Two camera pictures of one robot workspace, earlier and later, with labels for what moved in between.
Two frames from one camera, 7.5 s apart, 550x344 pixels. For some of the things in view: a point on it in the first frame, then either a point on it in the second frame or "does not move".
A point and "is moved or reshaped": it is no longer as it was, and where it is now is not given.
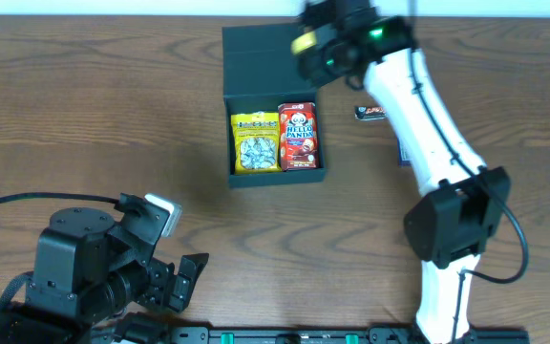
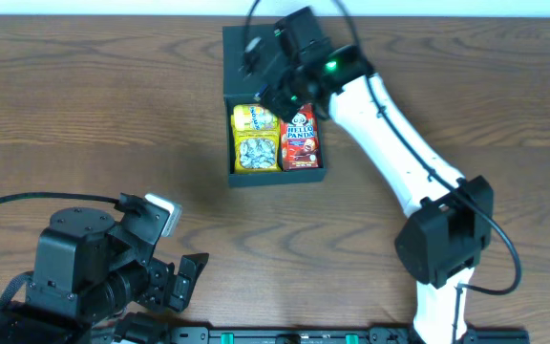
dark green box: x=261 y=73 does not move
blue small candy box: x=400 y=161 is moved or reshaped
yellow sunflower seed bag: x=256 y=141 does not move
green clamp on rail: x=227 y=338 does not move
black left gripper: x=179 y=287 does not move
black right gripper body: x=314 y=53 → x=278 y=99
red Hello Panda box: x=298 y=136 does not move
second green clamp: x=351 y=338 does not move
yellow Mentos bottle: x=304 y=42 is moved or reshaped
